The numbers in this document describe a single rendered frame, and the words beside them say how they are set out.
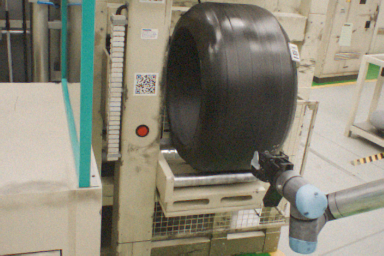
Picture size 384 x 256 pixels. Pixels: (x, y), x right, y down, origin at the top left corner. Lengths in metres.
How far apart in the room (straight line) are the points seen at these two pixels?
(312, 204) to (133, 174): 0.65
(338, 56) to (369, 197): 5.10
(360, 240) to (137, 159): 1.93
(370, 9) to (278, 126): 5.23
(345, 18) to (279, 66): 4.87
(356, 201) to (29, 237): 0.84
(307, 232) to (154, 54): 0.68
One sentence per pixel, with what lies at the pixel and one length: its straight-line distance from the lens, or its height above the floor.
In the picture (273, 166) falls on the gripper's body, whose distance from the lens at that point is 1.37.
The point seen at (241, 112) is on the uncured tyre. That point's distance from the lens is 1.37.
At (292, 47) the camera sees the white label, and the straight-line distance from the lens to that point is 1.49.
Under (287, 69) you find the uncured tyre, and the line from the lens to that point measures 1.44.
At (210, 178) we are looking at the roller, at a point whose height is 0.91.
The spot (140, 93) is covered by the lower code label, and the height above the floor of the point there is 1.19.
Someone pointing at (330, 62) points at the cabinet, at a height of 0.28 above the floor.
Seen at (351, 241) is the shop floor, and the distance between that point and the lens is 3.15.
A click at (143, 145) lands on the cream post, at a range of 1.56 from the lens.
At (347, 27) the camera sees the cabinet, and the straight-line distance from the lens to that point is 6.32.
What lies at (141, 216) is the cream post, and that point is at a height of 0.73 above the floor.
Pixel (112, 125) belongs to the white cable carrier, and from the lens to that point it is 1.52.
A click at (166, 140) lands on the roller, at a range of 1.81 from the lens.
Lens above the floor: 1.69
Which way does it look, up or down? 22 degrees down
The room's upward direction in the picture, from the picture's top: 6 degrees clockwise
